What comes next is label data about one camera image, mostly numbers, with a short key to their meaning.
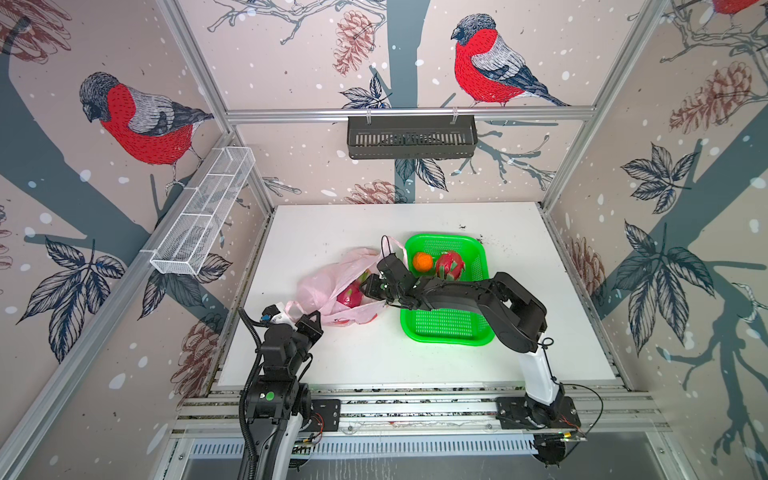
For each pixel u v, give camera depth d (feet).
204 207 2.61
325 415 2.40
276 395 1.81
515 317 1.72
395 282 2.40
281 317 2.33
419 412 2.48
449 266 3.03
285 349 1.93
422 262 3.20
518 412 2.43
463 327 2.87
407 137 3.42
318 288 2.88
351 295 2.87
